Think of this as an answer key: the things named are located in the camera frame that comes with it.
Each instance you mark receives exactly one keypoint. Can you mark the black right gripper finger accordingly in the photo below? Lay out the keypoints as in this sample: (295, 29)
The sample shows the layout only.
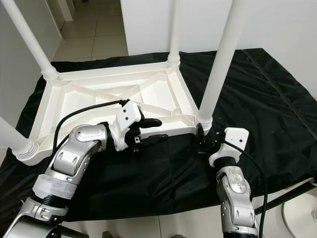
(202, 134)

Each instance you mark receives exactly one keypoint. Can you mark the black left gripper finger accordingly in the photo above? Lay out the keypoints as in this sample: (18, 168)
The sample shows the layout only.
(152, 122)

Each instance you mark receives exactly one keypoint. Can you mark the white plastic children table top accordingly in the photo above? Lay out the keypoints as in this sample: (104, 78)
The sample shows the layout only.
(79, 104)

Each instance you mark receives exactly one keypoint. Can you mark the white plastic table leg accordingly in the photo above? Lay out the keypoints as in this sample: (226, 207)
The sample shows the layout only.
(15, 139)
(223, 64)
(174, 34)
(29, 39)

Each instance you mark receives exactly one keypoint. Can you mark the black fabric table cover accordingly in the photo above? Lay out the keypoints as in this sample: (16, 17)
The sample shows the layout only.
(178, 173)

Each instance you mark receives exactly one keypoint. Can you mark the black metal table leg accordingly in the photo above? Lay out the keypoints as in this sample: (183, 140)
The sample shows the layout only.
(287, 196)

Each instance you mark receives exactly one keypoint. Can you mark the white standing fan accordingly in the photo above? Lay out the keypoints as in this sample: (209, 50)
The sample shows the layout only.
(297, 218)

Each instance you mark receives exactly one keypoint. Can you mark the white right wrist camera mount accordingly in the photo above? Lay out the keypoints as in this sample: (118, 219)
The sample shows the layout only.
(235, 136)

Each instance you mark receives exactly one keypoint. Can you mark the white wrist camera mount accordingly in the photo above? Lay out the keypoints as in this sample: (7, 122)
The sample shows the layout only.
(235, 136)
(129, 114)

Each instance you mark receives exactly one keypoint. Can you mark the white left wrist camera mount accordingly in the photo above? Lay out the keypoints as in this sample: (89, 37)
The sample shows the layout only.
(129, 114)

